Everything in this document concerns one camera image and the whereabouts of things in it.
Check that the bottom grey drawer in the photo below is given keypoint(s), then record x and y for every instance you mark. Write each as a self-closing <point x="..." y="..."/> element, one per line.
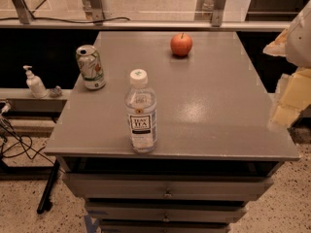
<point x="116" y="228"/>

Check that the top grey drawer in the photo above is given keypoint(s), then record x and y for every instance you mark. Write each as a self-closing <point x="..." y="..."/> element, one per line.
<point x="169" y="188"/>

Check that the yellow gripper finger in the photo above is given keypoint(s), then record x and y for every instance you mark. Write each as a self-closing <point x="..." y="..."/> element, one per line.
<point x="278" y="46"/>
<point x="292" y="96"/>

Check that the clear plastic tea bottle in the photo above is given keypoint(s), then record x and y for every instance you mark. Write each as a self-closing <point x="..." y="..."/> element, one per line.
<point x="140" y="104"/>

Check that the metal window frame rail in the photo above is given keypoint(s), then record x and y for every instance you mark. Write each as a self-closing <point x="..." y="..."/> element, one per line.
<point x="121" y="24"/>

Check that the black stand leg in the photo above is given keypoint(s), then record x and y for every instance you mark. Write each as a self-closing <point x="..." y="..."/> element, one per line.
<point x="45" y="202"/>

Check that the grey drawer cabinet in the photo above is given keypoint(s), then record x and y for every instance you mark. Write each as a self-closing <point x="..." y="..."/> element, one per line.
<point x="212" y="115"/>

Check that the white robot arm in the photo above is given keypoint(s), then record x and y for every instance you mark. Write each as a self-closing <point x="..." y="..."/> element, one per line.
<point x="298" y="46"/>

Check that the small crumpled wrapper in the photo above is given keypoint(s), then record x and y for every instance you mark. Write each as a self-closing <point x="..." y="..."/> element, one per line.
<point x="55" y="92"/>

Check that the green white soda can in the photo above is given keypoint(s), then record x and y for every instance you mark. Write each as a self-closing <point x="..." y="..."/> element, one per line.
<point x="89" y="63"/>

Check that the grey drawer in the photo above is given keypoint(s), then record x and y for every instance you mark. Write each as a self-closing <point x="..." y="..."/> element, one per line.
<point x="169" y="188"/>
<point x="165" y="212"/>
<point x="116" y="228"/>

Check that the white pump dispenser bottle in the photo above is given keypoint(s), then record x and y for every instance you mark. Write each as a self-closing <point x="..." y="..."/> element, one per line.
<point x="35" y="83"/>

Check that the middle grey drawer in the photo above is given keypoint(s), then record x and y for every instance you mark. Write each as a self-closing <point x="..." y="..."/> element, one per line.
<point x="165" y="212"/>

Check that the red apple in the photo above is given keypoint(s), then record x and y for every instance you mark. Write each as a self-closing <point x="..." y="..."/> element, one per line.
<point x="181" y="44"/>

